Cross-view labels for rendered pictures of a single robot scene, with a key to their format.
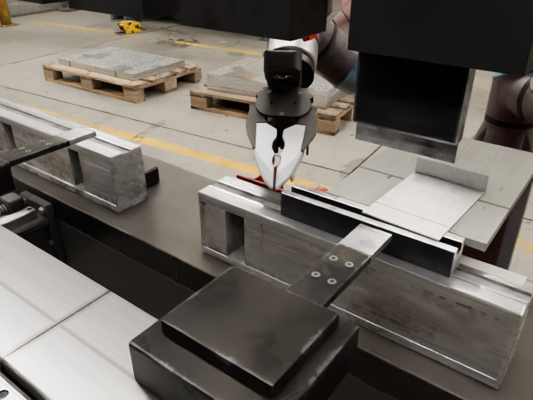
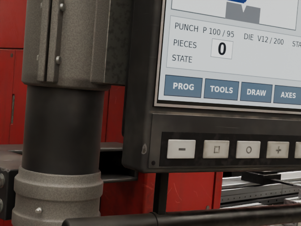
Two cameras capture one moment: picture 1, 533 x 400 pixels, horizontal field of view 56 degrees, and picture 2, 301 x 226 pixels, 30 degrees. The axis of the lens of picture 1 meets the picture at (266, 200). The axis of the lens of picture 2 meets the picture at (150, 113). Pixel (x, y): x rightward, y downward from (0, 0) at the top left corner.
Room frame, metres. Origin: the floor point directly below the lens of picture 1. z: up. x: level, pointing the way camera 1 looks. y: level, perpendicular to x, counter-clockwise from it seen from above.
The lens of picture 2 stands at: (0.17, -2.26, 1.34)
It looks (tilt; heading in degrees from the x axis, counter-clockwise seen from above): 3 degrees down; 99
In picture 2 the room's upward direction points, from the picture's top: 5 degrees clockwise
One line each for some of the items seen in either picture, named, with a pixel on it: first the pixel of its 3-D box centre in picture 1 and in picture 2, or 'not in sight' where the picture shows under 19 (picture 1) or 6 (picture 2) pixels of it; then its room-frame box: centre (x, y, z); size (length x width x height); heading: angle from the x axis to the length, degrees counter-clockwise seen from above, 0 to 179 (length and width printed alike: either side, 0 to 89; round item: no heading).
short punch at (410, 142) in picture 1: (408, 102); not in sight; (0.45, -0.13, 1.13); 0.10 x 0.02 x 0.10; 53
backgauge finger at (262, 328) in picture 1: (304, 292); (277, 178); (0.32, -0.03, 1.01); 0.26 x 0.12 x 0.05; 143
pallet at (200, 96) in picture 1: (282, 97); not in sight; (3.85, -0.13, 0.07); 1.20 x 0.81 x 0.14; 61
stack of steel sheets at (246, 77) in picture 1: (282, 80); not in sight; (3.85, -0.13, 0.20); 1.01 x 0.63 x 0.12; 61
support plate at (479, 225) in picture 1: (442, 175); not in sight; (0.56, -0.22, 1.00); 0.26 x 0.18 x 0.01; 143
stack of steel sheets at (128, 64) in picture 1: (120, 61); not in sight; (4.57, 1.31, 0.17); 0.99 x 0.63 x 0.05; 55
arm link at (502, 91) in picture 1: (521, 87); not in sight; (1.13, -0.58, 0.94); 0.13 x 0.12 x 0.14; 19
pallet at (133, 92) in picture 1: (122, 72); not in sight; (4.57, 1.31, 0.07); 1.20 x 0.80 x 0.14; 55
